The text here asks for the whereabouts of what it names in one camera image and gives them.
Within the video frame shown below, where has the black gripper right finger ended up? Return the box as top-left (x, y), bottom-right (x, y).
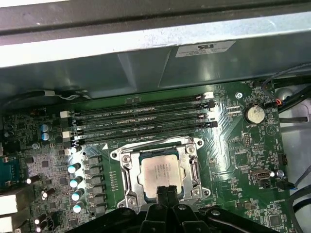
top-left (167, 185), bottom-right (276, 233)

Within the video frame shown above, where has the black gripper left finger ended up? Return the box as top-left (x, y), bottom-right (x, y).
top-left (93, 185), bottom-right (171, 233)

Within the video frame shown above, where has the silver CPU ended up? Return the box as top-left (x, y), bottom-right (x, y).
top-left (137, 151), bottom-right (188, 200)

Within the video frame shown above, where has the metal locking lever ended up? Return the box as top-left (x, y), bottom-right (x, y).
top-left (122, 165), bottom-right (131, 197)
top-left (189, 155), bottom-right (199, 189)

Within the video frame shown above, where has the CPU socket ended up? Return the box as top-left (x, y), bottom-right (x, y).
top-left (109, 137), bottom-right (205, 212)

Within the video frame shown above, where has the green motherboard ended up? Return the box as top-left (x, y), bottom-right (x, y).
top-left (0, 80), bottom-right (296, 233)

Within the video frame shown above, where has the internal USB port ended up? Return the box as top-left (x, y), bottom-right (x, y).
top-left (251, 169), bottom-right (272, 182)

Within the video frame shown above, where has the coin cell battery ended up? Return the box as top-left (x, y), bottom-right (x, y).
top-left (243, 103), bottom-right (265, 124)

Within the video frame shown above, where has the black open PC case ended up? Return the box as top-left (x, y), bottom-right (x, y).
top-left (0, 0), bottom-right (311, 233)

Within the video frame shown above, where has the teal rear port connector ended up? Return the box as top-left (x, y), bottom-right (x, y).
top-left (0, 156), bottom-right (19, 192)

